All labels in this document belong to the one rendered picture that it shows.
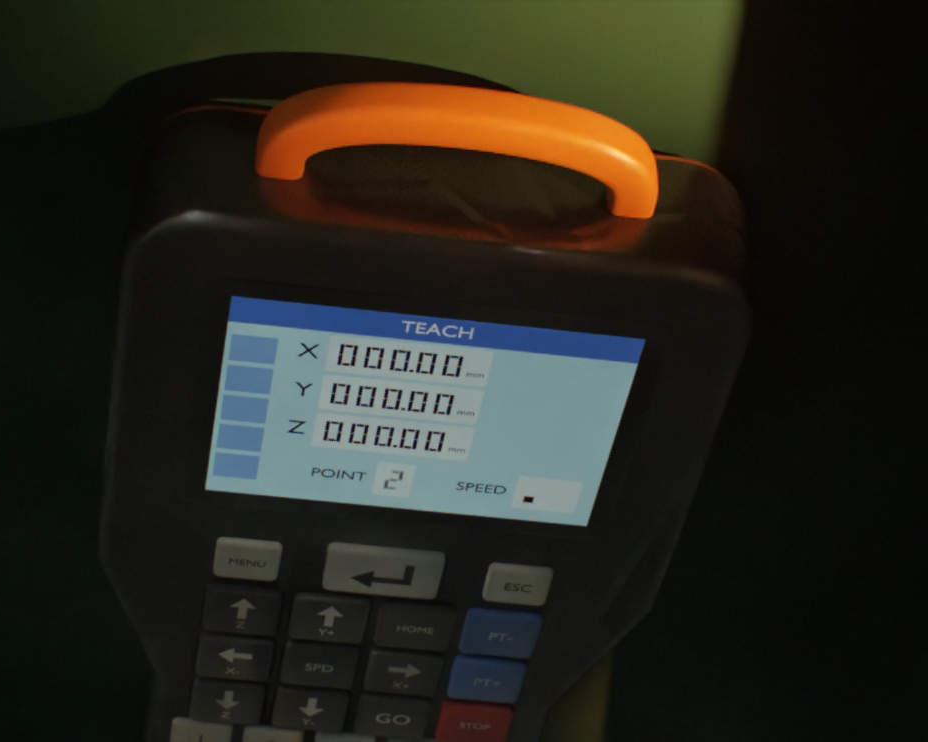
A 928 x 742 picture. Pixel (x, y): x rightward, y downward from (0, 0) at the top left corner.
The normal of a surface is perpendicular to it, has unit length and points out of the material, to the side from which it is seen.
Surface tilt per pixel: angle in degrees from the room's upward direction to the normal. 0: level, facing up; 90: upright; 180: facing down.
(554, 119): 90
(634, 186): 0
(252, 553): 0
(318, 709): 0
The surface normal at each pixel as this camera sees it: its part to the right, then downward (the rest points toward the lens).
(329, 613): 0.00, 0.76
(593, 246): 0.15, -0.64
